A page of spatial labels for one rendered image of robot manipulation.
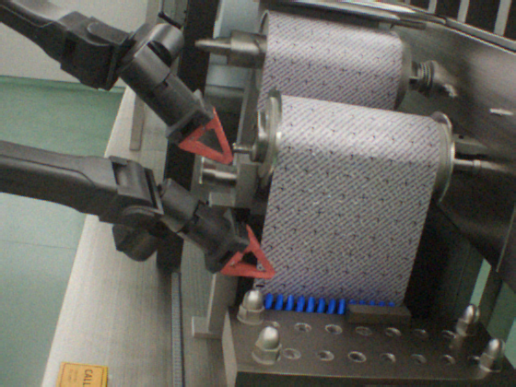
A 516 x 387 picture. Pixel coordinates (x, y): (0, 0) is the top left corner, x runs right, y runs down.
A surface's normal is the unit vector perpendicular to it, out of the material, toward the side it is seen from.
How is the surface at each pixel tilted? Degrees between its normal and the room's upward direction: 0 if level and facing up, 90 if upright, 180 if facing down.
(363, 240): 90
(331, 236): 90
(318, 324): 0
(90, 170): 31
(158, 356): 0
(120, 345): 0
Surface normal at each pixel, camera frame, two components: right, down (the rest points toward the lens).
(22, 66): 0.11, 0.37
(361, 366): 0.16, -0.93
